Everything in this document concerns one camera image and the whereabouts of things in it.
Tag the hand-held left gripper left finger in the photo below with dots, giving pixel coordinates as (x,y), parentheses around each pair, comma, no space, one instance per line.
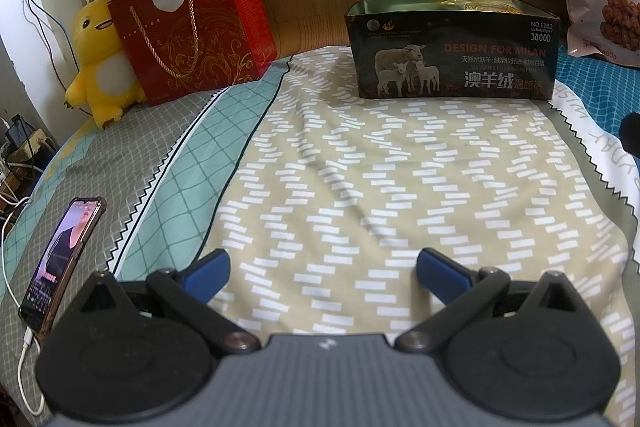
(210,272)

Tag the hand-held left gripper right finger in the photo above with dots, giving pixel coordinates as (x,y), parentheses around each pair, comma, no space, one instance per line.
(440,272)

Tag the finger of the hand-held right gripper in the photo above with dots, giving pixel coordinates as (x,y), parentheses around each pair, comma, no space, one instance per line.
(632,129)

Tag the black tin box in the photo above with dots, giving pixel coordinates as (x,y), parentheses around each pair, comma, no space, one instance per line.
(450,67)

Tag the blue checkered blanket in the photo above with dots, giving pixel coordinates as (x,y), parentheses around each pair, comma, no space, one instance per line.
(590,97)

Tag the patterned bedsheet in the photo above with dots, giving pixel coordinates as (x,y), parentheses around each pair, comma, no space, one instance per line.
(350,187)

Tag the smartphone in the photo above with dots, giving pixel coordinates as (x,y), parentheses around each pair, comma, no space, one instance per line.
(62,262)

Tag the power strip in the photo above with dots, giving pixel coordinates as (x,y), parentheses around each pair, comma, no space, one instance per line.
(35,147)

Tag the yellow duck plush toy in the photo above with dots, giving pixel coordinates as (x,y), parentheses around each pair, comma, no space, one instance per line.
(100,72)

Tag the black charger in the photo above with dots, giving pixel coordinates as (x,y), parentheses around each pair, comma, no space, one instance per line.
(18,131)

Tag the red gift bag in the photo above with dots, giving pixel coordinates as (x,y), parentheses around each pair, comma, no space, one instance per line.
(210,32)

